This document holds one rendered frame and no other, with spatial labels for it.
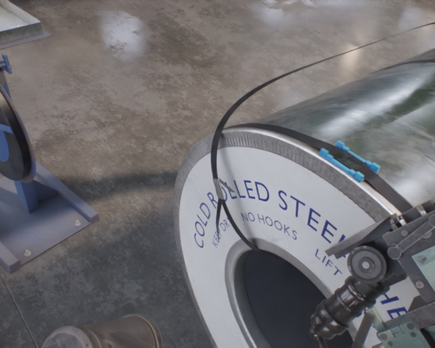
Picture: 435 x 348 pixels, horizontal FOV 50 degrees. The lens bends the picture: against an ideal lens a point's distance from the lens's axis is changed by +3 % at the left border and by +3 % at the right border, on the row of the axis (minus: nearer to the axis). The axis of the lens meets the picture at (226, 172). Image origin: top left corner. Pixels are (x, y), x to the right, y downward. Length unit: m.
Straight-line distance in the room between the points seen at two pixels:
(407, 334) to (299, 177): 0.41
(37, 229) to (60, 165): 0.52
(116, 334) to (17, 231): 2.01
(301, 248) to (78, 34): 3.65
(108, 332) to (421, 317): 0.43
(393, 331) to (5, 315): 1.89
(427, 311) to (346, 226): 0.30
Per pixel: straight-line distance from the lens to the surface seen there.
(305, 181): 1.01
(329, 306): 0.85
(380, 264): 0.76
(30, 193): 2.63
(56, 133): 3.25
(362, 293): 0.82
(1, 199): 2.84
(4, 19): 2.29
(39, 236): 2.59
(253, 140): 1.09
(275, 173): 1.07
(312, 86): 3.99
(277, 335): 1.63
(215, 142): 1.19
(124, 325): 0.70
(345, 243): 0.76
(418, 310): 0.73
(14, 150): 2.15
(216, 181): 1.19
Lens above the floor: 1.93
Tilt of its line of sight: 41 degrees down
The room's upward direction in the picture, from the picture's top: 8 degrees clockwise
